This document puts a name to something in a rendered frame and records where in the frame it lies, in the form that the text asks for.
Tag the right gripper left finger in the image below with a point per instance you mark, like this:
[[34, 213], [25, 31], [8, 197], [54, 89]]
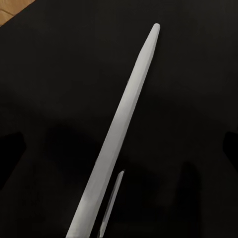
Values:
[[12, 148]]

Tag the pen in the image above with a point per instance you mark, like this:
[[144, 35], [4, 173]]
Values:
[[90, 203]]

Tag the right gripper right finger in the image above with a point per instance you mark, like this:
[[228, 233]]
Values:
[[230, 148]]

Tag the desk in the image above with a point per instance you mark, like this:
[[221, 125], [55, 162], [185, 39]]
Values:
[[64, 67]]

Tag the cabinet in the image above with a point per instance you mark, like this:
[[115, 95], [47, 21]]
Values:
[[9, 8]]

